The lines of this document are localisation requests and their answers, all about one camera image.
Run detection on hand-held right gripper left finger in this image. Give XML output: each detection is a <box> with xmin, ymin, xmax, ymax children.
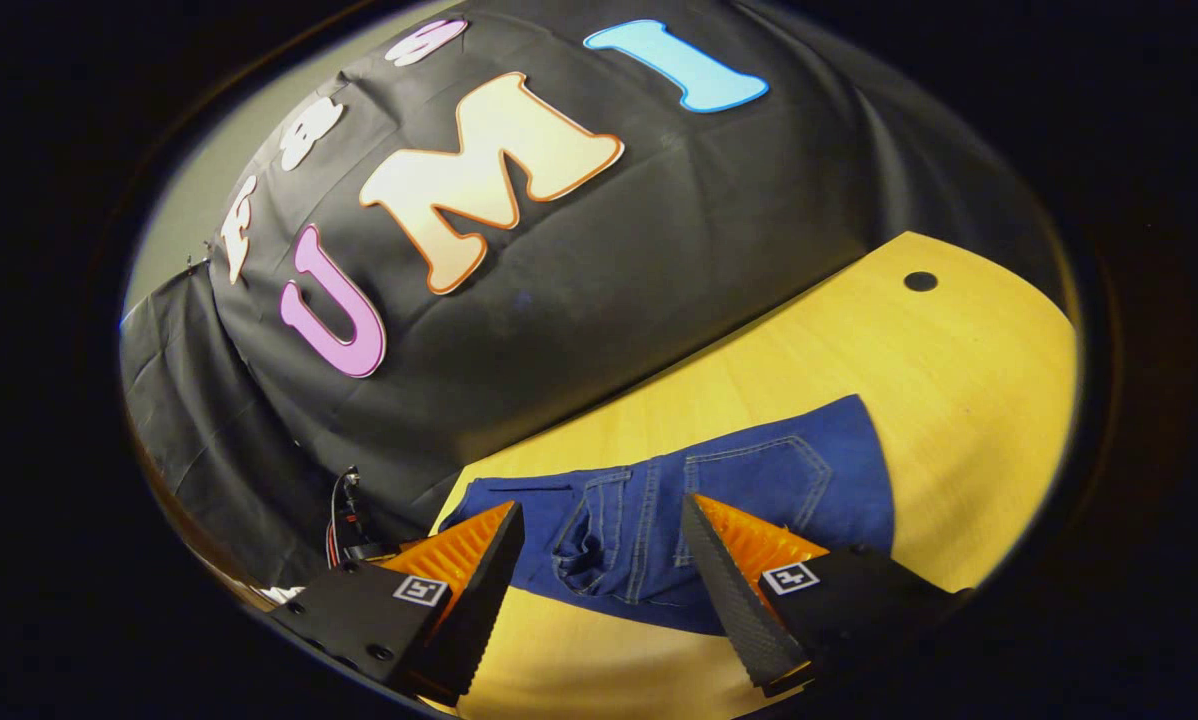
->
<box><xmin>271</xmin><ymin>501</ymin><xmax>526</xmax><ymax>706</ymax></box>

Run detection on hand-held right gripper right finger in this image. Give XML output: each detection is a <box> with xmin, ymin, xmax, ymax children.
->
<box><xmin>681</xmin><ymin>493</ymin><xmax>970</xmax><ymax>699</ymax></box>

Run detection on blue denim jeans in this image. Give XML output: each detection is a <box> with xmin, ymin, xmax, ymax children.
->
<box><xmin>439</xmin><ymin>394</ymin><xmax>896</xmax><ymax>637</ymax></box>

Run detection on black backdrop cloth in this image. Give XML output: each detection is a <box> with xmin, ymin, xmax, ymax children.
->
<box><xmin>119</xmin><ymin>0</ymin><xmax>1070</xmax><ymax>591</ymax></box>

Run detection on thin red cable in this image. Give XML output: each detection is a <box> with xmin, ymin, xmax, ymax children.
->
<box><xmin>326</xmin><ymin>474</ymin><xmax>348</xmax><ymax>569</ymax></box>

